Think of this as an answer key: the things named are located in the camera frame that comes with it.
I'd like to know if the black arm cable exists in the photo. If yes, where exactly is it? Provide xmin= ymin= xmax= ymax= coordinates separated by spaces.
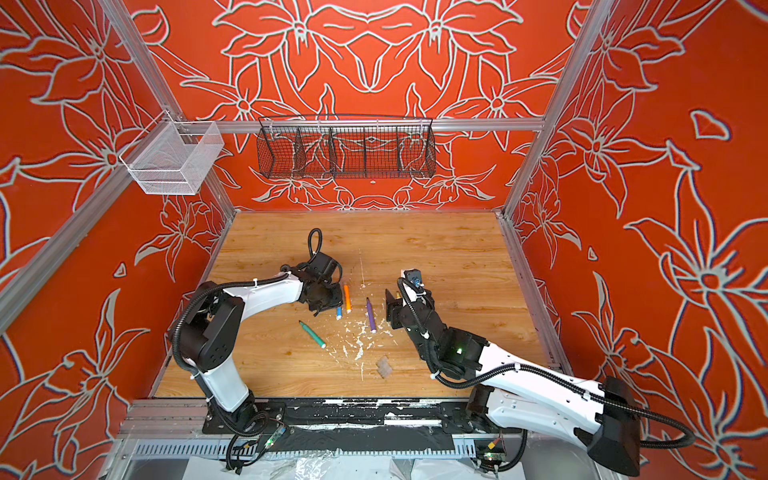
xmin=397 ymin=277 xmax=697 ymax=450
xmin=170 ymin=227 xmax=325 ymax=373

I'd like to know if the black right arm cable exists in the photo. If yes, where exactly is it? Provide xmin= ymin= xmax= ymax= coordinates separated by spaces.
xmin=397 ymin=277 xmax=697 ymax=450

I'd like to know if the right aluminium frame post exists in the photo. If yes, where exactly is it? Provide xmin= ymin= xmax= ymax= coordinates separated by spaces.
xmin=501 ymin=0 xmax=615 ymax=220

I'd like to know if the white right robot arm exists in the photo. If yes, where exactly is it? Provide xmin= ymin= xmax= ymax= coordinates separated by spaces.
xmin=385 ymin=291 xmax=640 ymax=477

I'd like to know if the orange highlighter pen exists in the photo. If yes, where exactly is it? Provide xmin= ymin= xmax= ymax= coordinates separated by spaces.
xmin=342 ymin=283 xmax=352 ymax=313

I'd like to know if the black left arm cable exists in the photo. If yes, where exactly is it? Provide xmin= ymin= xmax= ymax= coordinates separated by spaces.
xmin=170 ymin=227 xmax=325 ymax=373

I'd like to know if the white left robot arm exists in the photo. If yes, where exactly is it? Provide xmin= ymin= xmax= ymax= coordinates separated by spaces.
xmin=170 ymin=253 xmax=343 ymax=415

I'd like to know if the aluminium corner frame post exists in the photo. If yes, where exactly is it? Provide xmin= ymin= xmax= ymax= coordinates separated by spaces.
xmin=100 ymin=1 xmax=236 ymax=220

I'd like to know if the white mesh basket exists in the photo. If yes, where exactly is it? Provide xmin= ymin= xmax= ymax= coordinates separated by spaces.
xmin=120 ymin=121 xmax=224 ymax=196

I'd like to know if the purple highlighter pen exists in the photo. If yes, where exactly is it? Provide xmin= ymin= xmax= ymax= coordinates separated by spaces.
xmin=366 ymin=298 xmax=378 ymax=332

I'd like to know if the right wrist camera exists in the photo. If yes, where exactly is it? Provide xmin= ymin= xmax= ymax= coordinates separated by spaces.
xmin=402 ymin=269 xmax=424 ymax=292

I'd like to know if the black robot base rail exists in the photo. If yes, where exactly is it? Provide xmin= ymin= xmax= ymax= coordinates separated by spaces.
xmin=203 ymin=397 xmax=529 ymax=454

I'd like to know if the green highlighter pen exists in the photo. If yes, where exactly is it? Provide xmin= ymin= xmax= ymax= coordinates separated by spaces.
xmin=299 ymin=321 xmax=327 ymax=349

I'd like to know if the black wire basket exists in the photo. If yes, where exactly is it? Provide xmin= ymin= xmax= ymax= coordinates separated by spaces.
xmin=256 ymin=115 xmax=437 ymax=180

